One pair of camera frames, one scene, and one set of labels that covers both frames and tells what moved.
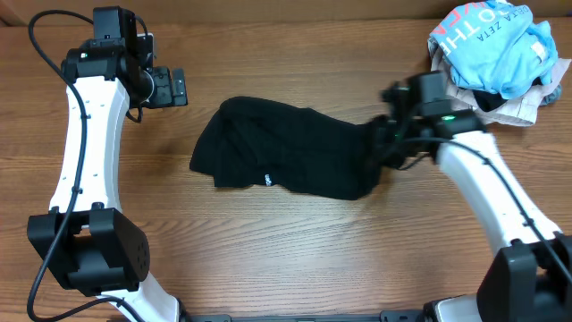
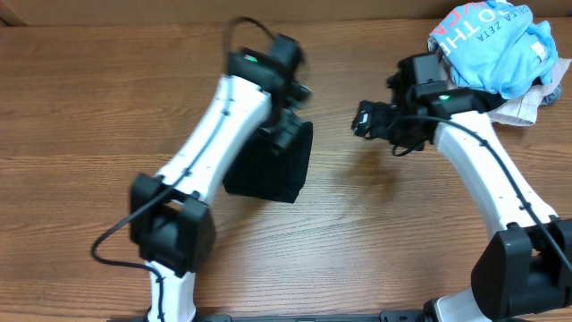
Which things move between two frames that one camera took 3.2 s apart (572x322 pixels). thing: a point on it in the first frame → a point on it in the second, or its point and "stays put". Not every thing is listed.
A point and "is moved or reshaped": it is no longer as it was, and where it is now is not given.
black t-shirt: x=258 y=142 is moved or reshaped
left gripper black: x=177 y=88 → x=283 y=135
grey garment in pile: x=552 y=97 stays put
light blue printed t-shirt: x=497 y=46 stays put
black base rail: x=384 y=317 stays put
